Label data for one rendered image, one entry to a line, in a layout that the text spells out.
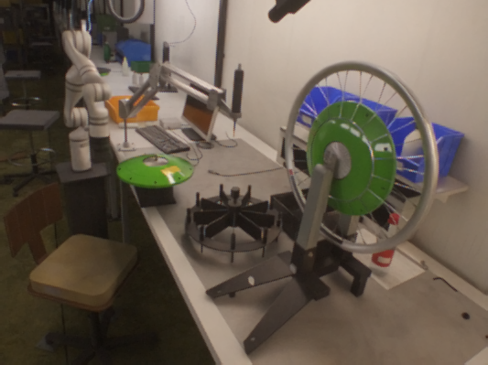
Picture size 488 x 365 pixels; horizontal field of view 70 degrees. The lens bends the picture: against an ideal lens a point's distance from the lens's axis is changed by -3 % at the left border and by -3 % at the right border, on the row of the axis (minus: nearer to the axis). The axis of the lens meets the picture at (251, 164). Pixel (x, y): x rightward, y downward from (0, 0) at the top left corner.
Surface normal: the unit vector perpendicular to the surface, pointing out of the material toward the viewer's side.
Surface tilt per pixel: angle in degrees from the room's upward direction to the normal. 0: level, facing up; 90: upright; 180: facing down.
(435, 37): 90
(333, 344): 0
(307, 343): 0
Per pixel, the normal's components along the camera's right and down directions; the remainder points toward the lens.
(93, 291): 0.10, -0.91
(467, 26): -0.87, 0.11
